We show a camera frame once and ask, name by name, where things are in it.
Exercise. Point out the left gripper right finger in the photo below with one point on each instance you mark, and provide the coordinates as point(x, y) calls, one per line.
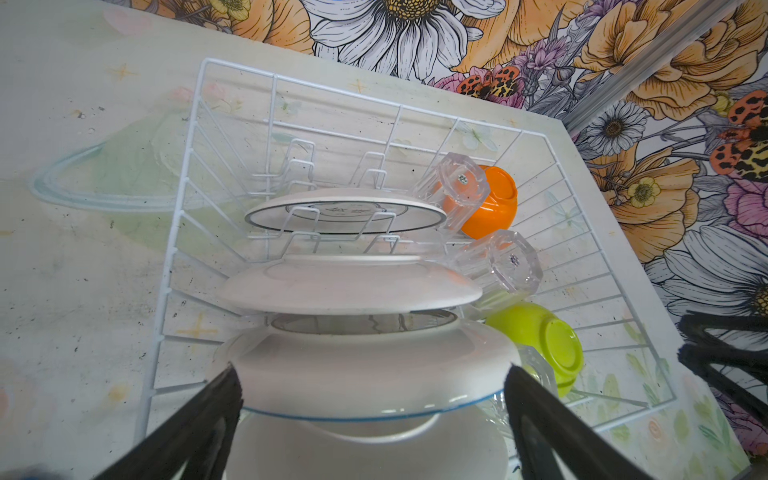
point(545, 431)

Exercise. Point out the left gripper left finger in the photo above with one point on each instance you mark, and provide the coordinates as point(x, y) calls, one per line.
point(194, 443)

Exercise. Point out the strawberry pattern white plate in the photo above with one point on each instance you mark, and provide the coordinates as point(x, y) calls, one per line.
point(348, 285)

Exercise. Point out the green rimmed white plate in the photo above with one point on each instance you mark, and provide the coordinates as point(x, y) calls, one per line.
point(345, 211)

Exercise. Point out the clear plastic cup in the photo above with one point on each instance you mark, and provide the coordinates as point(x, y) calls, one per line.
point(456, 184)
point(504, 265)
point(539, 369)

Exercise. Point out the lime green plastic bowl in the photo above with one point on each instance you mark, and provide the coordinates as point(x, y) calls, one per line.
point(532, 325)

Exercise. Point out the blue rimmed white plate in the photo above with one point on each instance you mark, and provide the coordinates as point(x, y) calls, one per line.
point(368, 397)

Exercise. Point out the orange plastic bowl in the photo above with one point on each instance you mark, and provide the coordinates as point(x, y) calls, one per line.
point(500, 207)

